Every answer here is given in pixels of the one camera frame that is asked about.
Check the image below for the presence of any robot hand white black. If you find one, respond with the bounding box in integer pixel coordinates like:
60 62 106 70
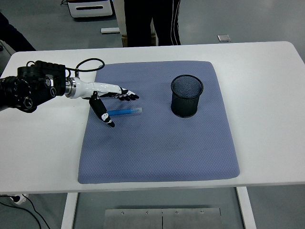
74 78 140 128

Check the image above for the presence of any blue marker with clear cap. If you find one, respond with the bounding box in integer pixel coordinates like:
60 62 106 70
107 107 143 117

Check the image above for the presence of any black mesh pen holder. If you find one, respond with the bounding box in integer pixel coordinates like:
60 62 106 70
170 74 204 118

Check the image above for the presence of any white upright panel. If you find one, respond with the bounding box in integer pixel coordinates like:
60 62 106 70
112 0 127 35

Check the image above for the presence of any white appliance with black slot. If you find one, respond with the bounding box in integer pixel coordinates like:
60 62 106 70
66 0 114 19

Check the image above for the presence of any person in striped dark trousers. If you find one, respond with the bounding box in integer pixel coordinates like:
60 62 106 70
123 0 182 47

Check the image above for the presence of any blue-grey textured mat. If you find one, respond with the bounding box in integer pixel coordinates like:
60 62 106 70
77 61 240 185

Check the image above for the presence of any person in plain dark trousers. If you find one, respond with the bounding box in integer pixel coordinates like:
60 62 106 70
0 11 36 52

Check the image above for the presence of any white table leg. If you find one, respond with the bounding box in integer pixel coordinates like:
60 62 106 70
61 192 79 229
235 187 257 229

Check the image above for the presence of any white power strip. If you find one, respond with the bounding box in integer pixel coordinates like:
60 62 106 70
9 193 29 205

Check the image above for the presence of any black floor cable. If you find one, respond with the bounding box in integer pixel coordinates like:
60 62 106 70
0 195 52 229

